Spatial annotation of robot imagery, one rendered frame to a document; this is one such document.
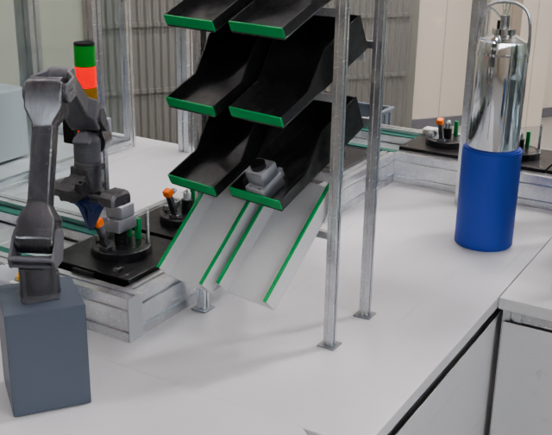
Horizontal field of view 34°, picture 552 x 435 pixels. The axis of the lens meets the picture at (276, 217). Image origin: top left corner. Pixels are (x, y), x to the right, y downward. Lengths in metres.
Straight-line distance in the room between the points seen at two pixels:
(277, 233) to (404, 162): 1.19
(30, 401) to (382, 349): 0.71
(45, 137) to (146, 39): 4.59
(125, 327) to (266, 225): 0.36
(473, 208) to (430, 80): 4.89
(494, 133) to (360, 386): 0.87
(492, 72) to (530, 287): 0.54
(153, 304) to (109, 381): 0.24
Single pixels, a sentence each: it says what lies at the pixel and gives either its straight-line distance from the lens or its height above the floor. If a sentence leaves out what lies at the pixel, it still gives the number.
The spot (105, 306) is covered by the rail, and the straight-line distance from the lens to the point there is 1.92.
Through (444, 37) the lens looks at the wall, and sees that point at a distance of 7.27.
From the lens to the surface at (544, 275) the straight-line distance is 2.35.
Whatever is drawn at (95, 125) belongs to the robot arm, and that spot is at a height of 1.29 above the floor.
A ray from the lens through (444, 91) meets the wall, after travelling 7.36.
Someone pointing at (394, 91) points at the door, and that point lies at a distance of 7.05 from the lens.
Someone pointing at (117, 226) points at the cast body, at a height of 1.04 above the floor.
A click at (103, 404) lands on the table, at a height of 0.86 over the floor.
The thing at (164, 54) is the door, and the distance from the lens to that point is 6.27.
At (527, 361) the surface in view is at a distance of 2.24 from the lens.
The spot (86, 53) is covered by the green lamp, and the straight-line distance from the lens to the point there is 2.16.
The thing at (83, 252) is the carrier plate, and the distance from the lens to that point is 2.10.
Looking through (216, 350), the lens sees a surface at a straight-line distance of 1.87.
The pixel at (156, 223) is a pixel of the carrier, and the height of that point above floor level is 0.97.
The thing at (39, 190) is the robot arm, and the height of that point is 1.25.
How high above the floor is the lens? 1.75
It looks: 20 degrees down
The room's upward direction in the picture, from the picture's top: 1 degrees clockwise
